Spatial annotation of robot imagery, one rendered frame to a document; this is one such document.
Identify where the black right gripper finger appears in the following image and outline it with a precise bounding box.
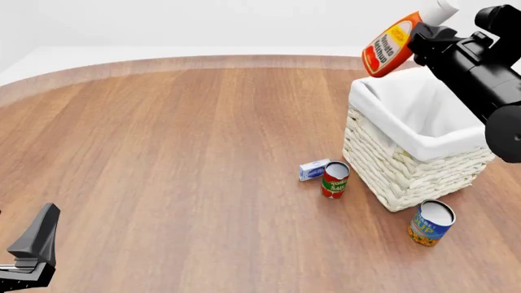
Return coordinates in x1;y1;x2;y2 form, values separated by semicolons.
411;21;458;40

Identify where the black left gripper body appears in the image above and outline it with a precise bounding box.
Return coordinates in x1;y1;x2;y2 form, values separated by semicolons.
0;257;57;290

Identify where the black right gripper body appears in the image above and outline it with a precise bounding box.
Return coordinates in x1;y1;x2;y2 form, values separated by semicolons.
407;32;465;68

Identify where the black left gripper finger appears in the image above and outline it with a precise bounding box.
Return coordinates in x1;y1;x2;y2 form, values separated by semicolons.
7;203;61;267

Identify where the red tomato ketchup bottle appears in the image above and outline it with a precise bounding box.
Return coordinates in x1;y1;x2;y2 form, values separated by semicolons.
361;0;460;79

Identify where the white cloth basket liner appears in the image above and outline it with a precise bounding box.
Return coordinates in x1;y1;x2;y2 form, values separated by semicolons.
348;66;489;163

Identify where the white woven wicker basket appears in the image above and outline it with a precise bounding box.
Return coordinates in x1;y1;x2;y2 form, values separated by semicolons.
341;105;497;213

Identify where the red tomato sauce can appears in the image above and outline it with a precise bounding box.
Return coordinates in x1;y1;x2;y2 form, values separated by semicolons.
320;160;352;199

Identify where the small blue white box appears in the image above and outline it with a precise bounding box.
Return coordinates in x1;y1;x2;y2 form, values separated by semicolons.
299;158;331;182

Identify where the blue alphabet soup can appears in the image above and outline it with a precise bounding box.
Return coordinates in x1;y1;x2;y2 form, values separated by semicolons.
408;199;457;247

